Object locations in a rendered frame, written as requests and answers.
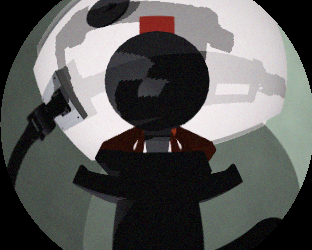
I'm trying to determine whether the black round disk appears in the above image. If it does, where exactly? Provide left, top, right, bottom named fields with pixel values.
left=86, top=0, right=129, bottom=28

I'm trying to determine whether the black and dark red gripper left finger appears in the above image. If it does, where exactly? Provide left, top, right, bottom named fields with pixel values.
left=99, top=127, right=145, bottom=152

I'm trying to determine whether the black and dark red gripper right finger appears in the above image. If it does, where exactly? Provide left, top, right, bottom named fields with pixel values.
left=170, top=126, right=216, bottom=162

